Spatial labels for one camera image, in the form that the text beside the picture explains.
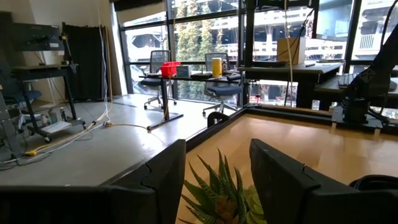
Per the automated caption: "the black frame handle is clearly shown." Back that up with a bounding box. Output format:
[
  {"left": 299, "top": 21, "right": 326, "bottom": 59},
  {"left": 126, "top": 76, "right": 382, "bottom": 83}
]
[{"left": 207, "top": 111, "right": 231, "bottom": 128}]

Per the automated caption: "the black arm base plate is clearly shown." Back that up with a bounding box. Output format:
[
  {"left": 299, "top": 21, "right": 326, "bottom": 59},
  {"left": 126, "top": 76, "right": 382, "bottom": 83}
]
[{"left": 330, "top": 105, "right": 384, "bottom": 130}]

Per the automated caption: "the black aluminium table frame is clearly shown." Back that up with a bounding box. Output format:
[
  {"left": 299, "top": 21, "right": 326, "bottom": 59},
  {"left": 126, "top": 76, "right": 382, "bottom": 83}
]
[{"left": 185, "top": 105, "right": 398, "bottom": 154}]

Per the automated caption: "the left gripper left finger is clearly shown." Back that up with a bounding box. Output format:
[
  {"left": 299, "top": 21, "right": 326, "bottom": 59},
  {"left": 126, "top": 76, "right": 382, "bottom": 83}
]
[{"left": 102, "top": 139, "right": 187, "bottom": 224}]

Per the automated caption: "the potted succulent plant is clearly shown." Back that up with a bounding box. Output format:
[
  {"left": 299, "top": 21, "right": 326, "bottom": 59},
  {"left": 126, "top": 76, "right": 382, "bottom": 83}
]
[{"left": 178, "top": 148, "right": 269, "bottom": 224}]

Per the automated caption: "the pale hanging rope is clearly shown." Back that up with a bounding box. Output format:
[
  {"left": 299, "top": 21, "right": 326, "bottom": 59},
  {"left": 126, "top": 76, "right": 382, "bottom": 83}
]
[{"left": 283, "top": 0, "right": 295, "bottom": 106}]

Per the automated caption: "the yellow canister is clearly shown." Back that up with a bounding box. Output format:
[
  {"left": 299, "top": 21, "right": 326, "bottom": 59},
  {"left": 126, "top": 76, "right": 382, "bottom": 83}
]
[{"left": 211, "top": 57, "right": 223, "bottom": 78}]

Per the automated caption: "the thin black table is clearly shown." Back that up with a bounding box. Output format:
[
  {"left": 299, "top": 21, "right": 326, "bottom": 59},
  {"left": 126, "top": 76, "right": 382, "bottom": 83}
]
[{"left": 138, "top": 73, "right": 246, "bottom": 131}]

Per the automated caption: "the black curtain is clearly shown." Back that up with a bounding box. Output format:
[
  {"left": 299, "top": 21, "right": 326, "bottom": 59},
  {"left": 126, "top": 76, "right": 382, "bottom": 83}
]
[{"left": 62, "top": 22, "right": 110, "bottom": 102}]

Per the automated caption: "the black upright pole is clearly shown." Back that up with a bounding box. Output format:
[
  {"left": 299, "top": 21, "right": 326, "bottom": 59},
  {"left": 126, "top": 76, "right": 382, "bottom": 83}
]
[{"left": 243, "top": 0, "right": 259, "bottom": 106}]

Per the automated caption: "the red plastic basket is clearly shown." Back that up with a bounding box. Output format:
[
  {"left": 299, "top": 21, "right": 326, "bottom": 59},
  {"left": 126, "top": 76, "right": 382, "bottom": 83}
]
[{"left": 160, "top": 61, "right": 182, "bottom": 78}]

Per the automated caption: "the black equipment box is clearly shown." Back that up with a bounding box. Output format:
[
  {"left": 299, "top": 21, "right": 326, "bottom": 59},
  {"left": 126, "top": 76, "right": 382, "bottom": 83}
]
[{"left": 12, "top": 23, "right": 65, "bottom": 52}]

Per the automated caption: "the black rolling cart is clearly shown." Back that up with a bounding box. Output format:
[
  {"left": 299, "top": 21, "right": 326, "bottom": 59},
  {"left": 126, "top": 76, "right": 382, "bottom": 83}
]
[{"left": 11, "top": 51, "right": 88, "bottom": 144}]

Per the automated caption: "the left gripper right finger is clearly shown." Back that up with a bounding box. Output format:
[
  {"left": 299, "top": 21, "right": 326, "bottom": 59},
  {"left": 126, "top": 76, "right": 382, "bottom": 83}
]
[{"left": 249, "top": 138, "right": 398, "bottom": 224}]

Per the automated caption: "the grey mesh office chair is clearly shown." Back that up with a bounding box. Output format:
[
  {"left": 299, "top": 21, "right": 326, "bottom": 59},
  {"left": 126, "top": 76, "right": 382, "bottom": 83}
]
[
  {"left": 139, "top": 49, "right": 178, "bottom": 110},
  {"left": 201, "top": 52, "right": 244, "bottom": 118}
]

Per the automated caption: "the yellow floor cable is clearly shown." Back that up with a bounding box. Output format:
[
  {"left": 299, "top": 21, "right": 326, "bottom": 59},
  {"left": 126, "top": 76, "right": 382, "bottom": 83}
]
[{"left": 24, "top": 120, "right": 149, "bottom": 157}]

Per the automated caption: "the black plastic tupperware container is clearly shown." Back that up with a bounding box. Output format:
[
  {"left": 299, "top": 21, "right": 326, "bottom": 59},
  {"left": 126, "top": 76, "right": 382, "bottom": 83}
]
[{"left": 349, "top": 174, "right": 398, "bottom": 191}]

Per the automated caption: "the cardboard box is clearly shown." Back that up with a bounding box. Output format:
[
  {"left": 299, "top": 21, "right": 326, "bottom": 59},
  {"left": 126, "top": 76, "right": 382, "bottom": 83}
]
[{"left": 276, "top": 36, "right": 307, "bottom": 65}]

